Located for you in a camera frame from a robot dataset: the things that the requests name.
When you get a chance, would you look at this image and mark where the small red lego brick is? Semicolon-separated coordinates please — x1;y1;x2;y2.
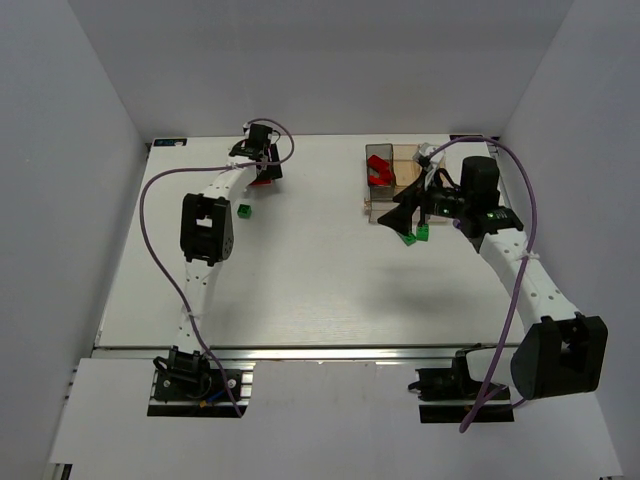
367;155;387;170

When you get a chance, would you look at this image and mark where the red long lego brick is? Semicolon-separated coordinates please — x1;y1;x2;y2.
377;160;393;186

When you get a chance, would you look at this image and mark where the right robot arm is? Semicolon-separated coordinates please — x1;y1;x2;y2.
378;156;608;400

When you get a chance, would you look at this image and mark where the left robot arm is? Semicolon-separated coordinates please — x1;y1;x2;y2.
175;118;284;352

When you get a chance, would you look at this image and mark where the green flat lego plate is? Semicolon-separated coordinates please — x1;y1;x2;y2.
401;232;418;246

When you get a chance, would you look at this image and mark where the amber container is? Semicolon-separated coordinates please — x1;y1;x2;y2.
392;144;421;189

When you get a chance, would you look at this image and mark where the green lego brick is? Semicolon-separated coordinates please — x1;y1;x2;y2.
415;224;430;242

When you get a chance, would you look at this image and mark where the long clear tray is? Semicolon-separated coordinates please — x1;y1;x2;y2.
364;197;399;224

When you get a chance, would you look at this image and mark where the smoky grey container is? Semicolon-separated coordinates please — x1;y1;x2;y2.
365;143;396;202

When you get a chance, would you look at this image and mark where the clear container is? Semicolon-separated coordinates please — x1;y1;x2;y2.
417;143;445;161

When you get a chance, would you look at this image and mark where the right corner label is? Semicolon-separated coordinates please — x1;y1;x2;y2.
449;134;484;141

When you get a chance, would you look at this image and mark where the corner label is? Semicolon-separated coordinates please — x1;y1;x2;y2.
449;134;484;141
152;138;187;148

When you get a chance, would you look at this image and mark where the left corner label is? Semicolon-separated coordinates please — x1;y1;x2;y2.
152;138;187;148

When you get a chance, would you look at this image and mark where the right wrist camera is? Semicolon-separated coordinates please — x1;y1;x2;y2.
413;142;446;169

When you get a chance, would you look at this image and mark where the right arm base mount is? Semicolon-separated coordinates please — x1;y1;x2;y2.
407;344;514;424

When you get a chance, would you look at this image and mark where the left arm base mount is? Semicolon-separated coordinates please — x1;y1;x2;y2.
147;346;250;419

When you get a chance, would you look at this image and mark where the aluminium table rail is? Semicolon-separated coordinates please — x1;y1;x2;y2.
92;342;524;362

